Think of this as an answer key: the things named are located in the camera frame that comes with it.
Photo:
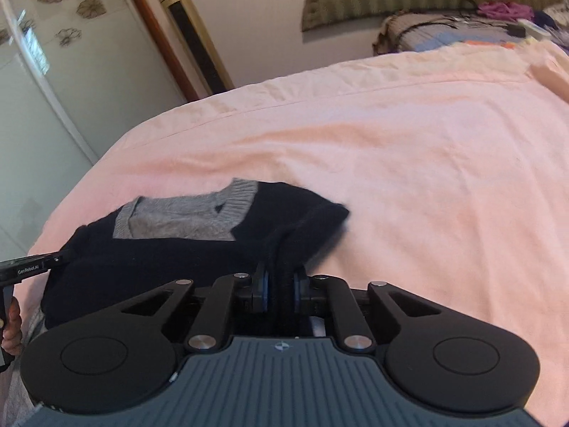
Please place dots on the pink bed sheet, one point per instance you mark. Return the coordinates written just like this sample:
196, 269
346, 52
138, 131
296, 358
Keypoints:
400, 164

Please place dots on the white wardrobe with flower print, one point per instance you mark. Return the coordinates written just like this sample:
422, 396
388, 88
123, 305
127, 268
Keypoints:
53, 75

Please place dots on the pile of crumpled clothes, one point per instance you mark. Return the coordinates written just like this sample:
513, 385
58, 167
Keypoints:
558, 22

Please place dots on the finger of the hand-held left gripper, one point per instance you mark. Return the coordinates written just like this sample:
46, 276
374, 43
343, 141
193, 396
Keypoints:
62, 259

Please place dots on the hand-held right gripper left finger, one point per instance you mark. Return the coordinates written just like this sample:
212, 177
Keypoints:
261, 291

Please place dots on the black power adapter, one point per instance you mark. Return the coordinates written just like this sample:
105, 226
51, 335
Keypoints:
516, 31

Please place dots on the beige knit blanket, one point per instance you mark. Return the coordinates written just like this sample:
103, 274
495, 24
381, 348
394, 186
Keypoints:
400, 29

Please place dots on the person's left hand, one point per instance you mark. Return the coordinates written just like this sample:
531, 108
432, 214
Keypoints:
12, 329

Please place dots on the purple cloth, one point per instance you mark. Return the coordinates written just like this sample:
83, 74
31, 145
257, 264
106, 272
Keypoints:
504, 9

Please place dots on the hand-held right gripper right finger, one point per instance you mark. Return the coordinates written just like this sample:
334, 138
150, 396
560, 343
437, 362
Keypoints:
297, 291

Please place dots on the navy and grey knit sweater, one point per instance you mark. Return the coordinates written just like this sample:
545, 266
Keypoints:
186, 267

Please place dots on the gold and black tower fan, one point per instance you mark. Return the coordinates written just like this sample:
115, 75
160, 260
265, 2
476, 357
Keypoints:
191, 31

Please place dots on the brown wooden door frame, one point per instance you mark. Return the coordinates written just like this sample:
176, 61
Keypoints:
155, 26

